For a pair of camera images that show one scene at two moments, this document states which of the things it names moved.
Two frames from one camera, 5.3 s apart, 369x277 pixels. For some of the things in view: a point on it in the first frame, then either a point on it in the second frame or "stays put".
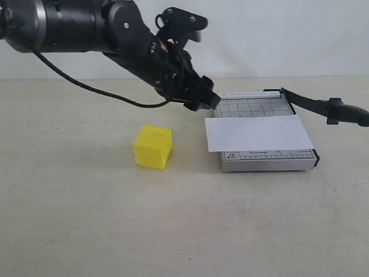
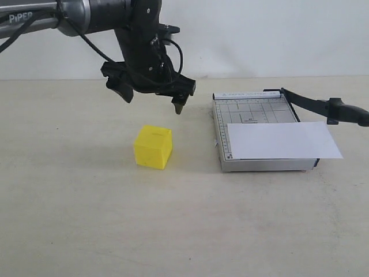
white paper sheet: [258, 133] -> [286, 140]
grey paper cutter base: [267, 104] stays put
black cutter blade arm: [334, 109] stays put
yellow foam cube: [153, 146] stays put
